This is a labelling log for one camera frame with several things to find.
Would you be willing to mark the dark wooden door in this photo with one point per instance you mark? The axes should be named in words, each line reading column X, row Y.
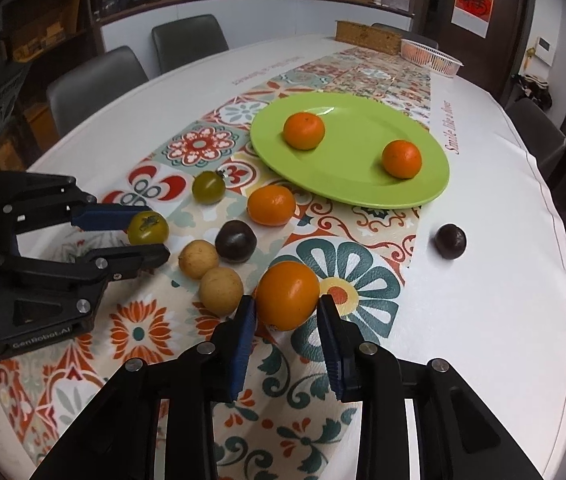
column 487, row 36

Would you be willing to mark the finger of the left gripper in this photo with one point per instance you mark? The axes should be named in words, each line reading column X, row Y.
column 124, row 262
column 104, row 217

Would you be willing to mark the dark plum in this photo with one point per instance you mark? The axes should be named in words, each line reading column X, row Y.
column 235, row 241
column 450, row 241

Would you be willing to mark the oval orange fruit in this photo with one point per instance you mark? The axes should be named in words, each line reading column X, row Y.
column 286, row 295

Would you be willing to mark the grey chair near left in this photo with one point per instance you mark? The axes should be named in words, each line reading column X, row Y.
column 80, row 93

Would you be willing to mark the grey chair right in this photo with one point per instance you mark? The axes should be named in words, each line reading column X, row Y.
column 542, row 138

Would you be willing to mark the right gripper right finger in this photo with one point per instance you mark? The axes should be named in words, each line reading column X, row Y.
column 360, row 371

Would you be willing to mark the green tomato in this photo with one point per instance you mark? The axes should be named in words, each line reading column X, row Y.
column 147, row 228
column 208, row 187

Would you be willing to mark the red calendar poster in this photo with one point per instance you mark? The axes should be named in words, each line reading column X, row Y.
column 473, row 16

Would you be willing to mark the grey chair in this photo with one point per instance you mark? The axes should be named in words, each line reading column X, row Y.
column 185, row 41
column 542, row 138
column 80, row 93

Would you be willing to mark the grey chair far left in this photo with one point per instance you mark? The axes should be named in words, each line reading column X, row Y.
column 185, row 41

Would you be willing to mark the large orange mandarin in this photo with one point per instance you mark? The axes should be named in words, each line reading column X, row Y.
column 303, row 131

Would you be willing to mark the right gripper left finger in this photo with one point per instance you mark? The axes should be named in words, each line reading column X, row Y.
column 208, row 373

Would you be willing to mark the beige longan fruit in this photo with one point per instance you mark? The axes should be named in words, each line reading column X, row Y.
column 197, row 258
column 221, row 291

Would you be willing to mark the green plate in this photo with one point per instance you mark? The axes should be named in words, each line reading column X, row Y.
column 347, row 165

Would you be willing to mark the wicker basket box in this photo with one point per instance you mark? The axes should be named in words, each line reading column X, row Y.
column 365, row 36

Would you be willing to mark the patterned table cloth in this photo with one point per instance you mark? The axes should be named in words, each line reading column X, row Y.
column 497, row 314

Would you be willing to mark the small orange kumquat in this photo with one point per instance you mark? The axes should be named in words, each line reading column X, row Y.
column 272, row 205

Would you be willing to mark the white wall intercom panel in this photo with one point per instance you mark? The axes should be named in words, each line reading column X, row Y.
column 544, row 51

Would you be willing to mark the white plastic fruit basket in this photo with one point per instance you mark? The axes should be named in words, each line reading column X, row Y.
column 429, row 57

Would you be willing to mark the grey chair far end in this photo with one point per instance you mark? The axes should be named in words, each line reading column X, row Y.
column 405, row 34

